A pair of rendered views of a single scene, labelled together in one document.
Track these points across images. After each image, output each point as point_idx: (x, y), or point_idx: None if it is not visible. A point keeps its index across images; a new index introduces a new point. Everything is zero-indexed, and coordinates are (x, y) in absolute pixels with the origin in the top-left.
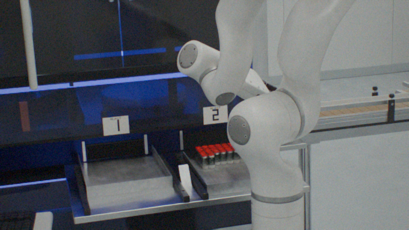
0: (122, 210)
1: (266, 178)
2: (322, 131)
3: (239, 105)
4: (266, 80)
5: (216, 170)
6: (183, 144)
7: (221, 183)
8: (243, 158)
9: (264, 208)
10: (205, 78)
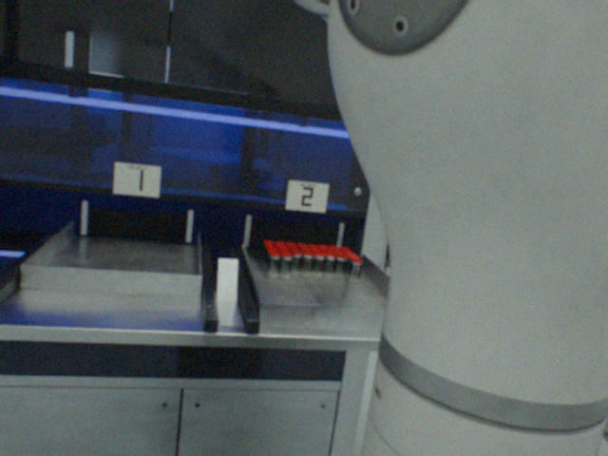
0: (60, 326)
1: (488, 294)
2: None
3: None
4: None
5: (291, 284)
6: (249, 238)
7: (292, 306)
8: (386, 174)
9: (440, 438)
10: None
